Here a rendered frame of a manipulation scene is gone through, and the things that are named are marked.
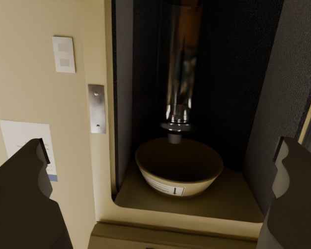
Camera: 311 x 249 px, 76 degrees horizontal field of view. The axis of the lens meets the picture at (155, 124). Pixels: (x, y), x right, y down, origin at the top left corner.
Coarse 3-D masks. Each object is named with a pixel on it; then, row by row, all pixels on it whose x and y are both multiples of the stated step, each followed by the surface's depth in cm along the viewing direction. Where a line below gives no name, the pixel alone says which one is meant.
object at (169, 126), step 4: (148, 116) 37; (152, 120) 35; (156, 124) 34; (160, 124) 34; (164, 124) 33; (168, 124) 33; (196, 124) 33; (200, 124) 34; (204, 124) 36; (168, 128) 33; (172, 128) 33; (176, 128) 33; (180, 128) 33; (184, 128) 33; (188, 128) 33; (192, 128) 33; (196, 128) 34
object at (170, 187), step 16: (144, 144) 44; (160, 144) 47; (176, 144) 48; (192, 144) 47; (144, 160) 43; (160, 160) 47; (176, 160) 48; (192, 160) 47; (208, 160) 43; (144, 176) 37; (208, 176) 41; (160, 192) 37; (176, 192) 35; (192, 192) 35
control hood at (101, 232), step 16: (96, 224) 35; (96, 240) 33; (112, 240) 33; (128, 240) 33; (144, 240) 33; (160, 240) 33; (176, 240) 33; (192, 240) 33; (208, 240) 33; (224, 240) 34
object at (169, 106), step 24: (168, 0) 28; (192, 0) 27; (216, 0) 28; (168, 24) 29; (192, 24) 28; (168, 48) 30; (192, 48) 29; (168, 72) 31; (192, 72) 30; (168, 96) 32; (192, 96) 32; (168, 120) 33; (192, 120) 34
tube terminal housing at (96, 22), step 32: (96, 0) 23; (96, 32) 24; (96, 64) 26; (96, 160) 31; (96, 192) 33; (128, 192) 37; (224, 192) 39; (128, 224) 35; (160, 224) 34; (192, 224) 34; (224, 224) 33; (256, 224) 32
